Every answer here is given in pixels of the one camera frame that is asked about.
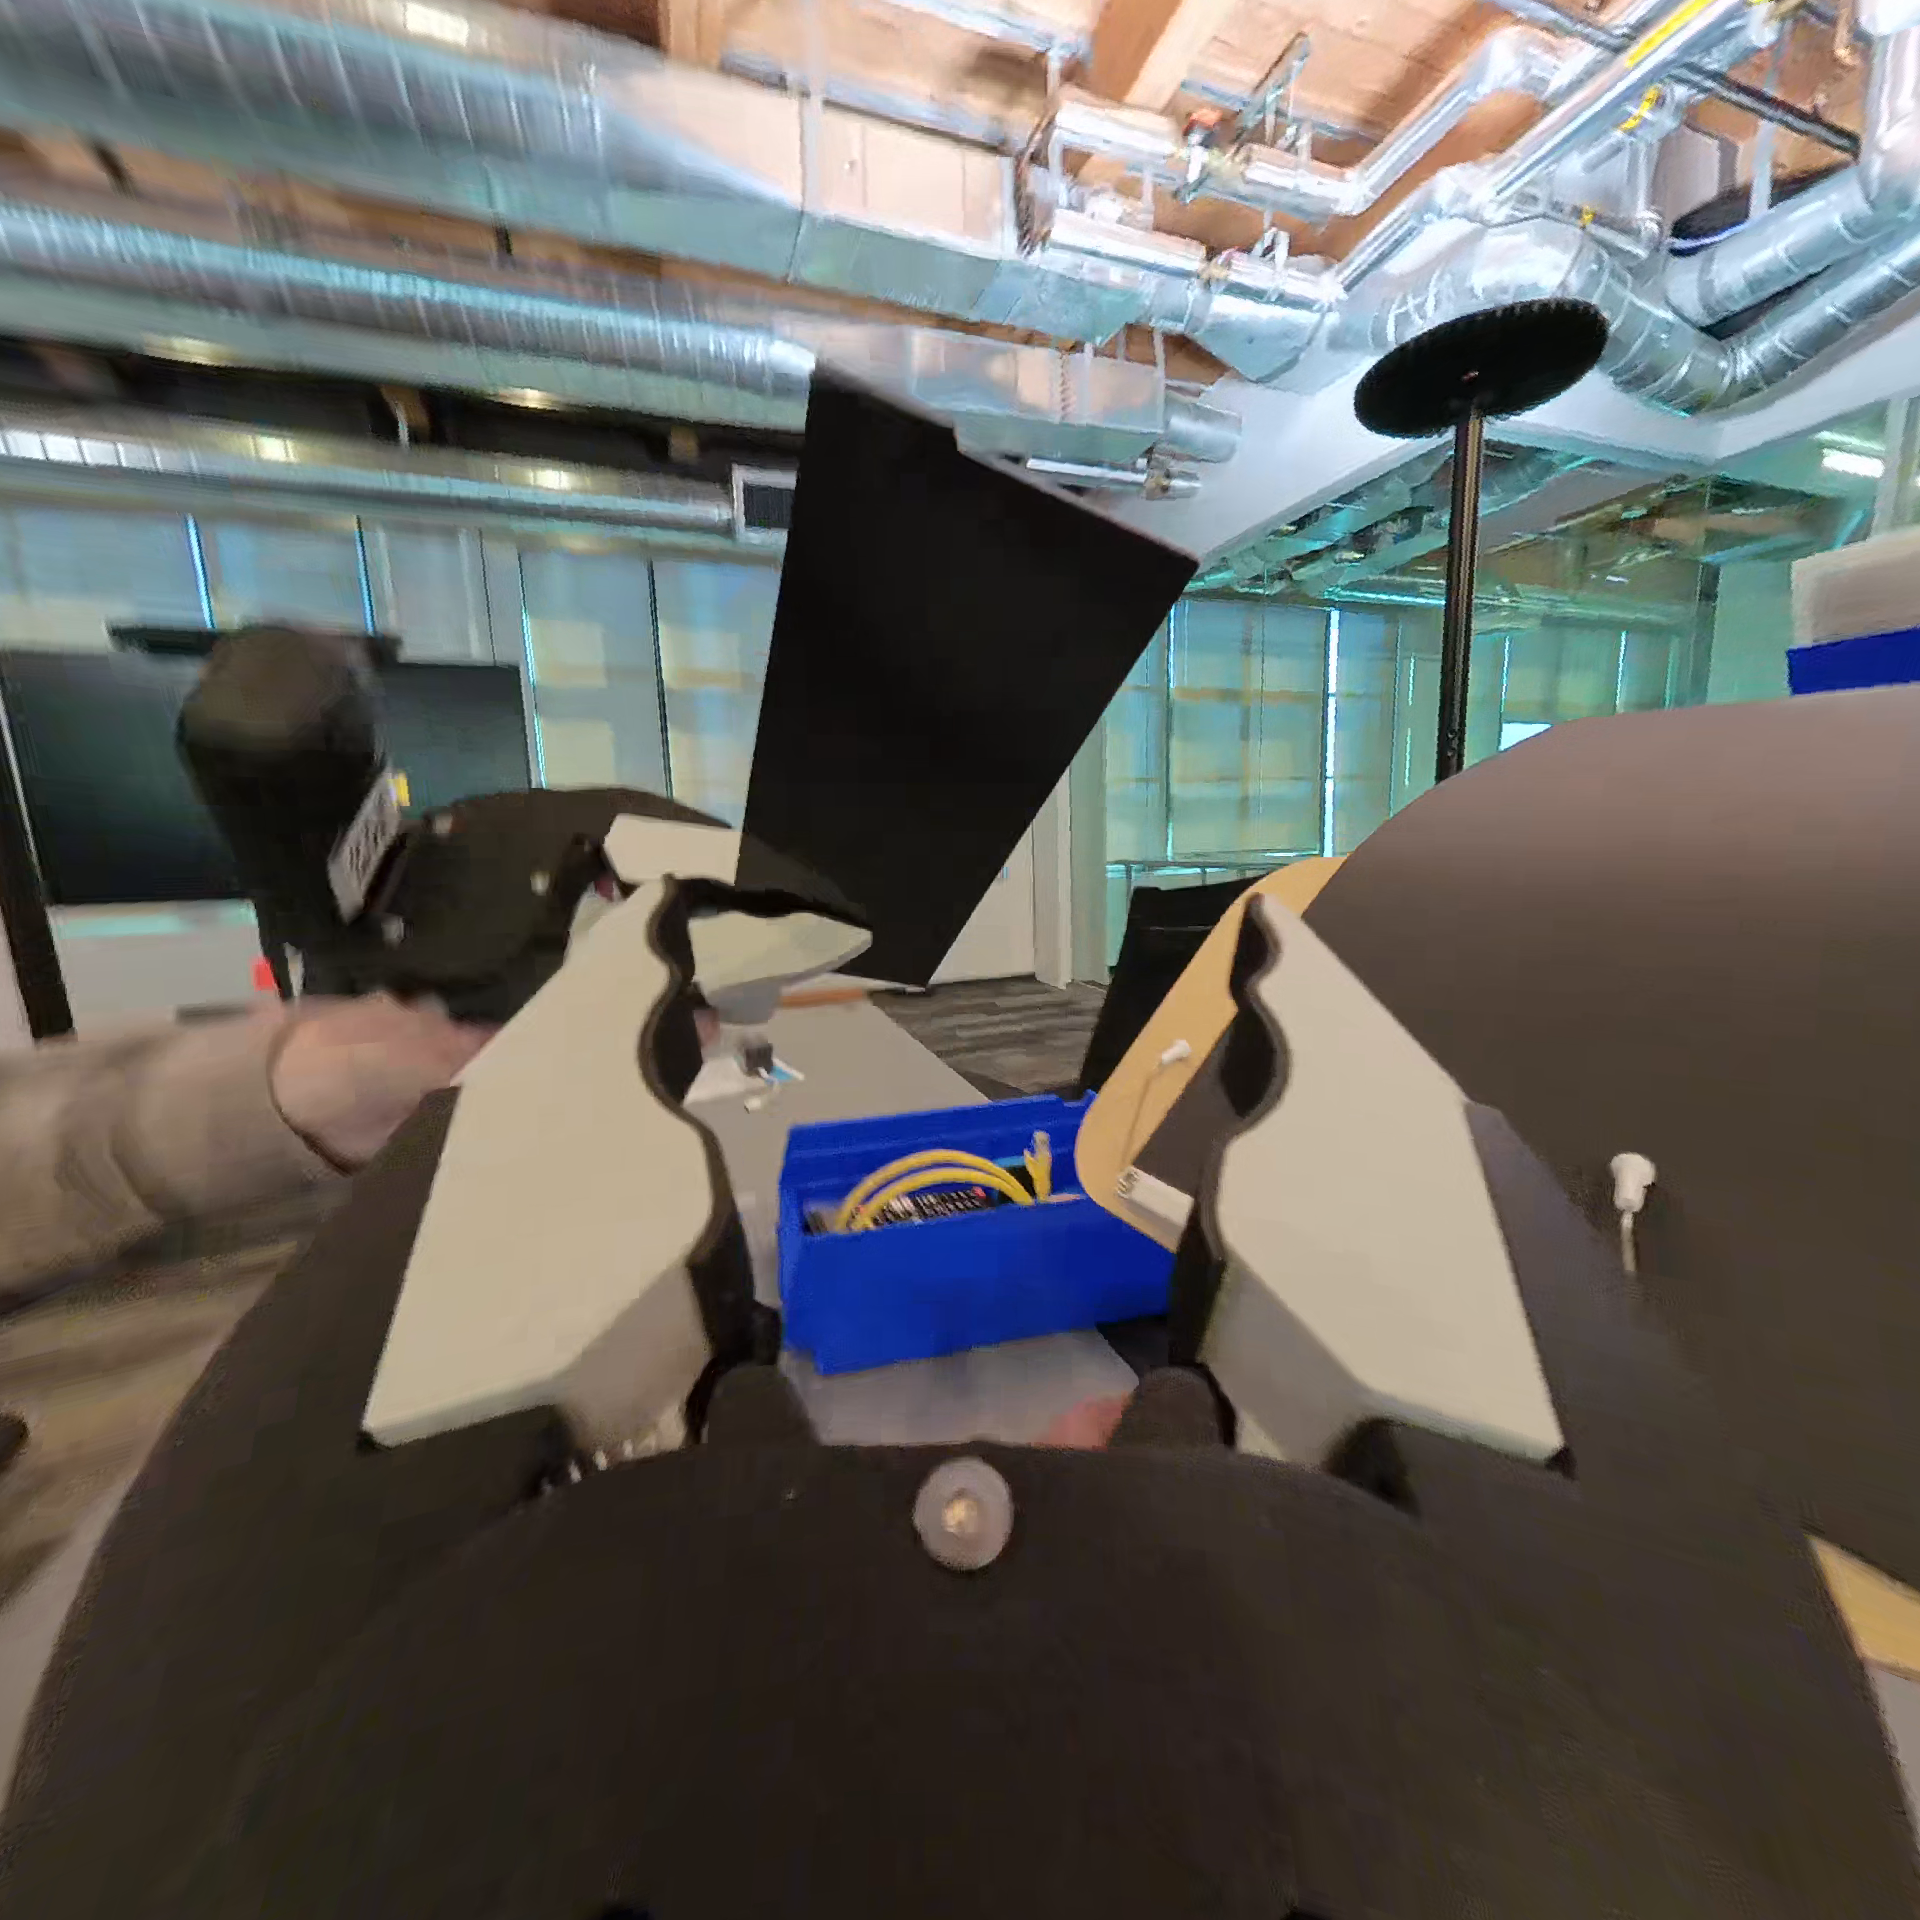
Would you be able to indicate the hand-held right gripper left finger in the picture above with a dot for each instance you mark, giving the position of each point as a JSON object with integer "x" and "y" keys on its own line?
{"x": 557, "y": 1231}

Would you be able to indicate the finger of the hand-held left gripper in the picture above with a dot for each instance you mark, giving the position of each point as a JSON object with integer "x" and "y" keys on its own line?
{"x": 789, "y": 953}
{"x": 675, "y": 856}

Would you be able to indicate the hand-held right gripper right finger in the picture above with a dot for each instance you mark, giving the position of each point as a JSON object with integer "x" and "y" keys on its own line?
{"x": 1366, "y": 1244}

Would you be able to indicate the thin black plastic strip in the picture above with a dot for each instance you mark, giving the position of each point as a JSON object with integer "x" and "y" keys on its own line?
{"x": 944, "y": 659}

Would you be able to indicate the person's left forearm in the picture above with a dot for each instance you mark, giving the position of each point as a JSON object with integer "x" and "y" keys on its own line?
{"x": 136, "y": 1156}

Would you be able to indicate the person's left hand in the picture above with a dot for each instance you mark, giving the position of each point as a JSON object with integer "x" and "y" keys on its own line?
{"x": 380, "y": 1082}

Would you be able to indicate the yellow item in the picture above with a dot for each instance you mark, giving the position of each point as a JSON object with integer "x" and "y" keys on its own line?
{"x": 933, "y": 1179}

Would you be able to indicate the black mesh chair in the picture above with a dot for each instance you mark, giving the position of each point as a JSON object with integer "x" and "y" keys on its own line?
{"x": 1156, "y": 973}

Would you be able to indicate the ceiling air vent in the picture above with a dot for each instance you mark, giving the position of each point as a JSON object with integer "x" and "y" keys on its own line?
{"x": 761, "y": 501}

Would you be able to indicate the blue plastic bin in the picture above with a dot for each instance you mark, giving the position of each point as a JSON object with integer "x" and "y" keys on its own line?
{"x": 961, "y": 1277}

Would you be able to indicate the black backdrop board stand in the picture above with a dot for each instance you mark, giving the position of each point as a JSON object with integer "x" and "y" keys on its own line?
{"x": 1684, "y": 991}

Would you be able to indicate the black video bar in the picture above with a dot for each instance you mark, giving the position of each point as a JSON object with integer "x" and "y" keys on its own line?
{"x": 165, "y": 640}

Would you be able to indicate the black wall screen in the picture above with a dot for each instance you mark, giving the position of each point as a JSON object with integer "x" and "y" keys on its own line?
{"x": 89, "y": 781}

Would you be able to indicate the silver ceiling duct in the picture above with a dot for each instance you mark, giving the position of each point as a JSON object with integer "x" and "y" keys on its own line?
{"x": 453, "y": 185}

